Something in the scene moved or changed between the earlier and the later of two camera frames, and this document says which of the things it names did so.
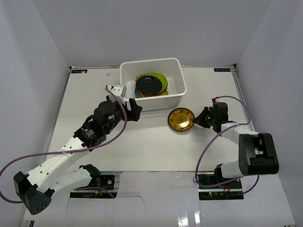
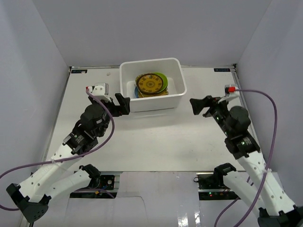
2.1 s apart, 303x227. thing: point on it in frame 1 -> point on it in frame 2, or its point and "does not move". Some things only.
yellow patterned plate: [181, 118] -> [149, 82]
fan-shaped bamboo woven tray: [165, 91] does not move
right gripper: [200, 120] -> [197, 105]
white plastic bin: [171, 67] does not move
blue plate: [136, 91] does not move
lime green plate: [164, 81] does not move
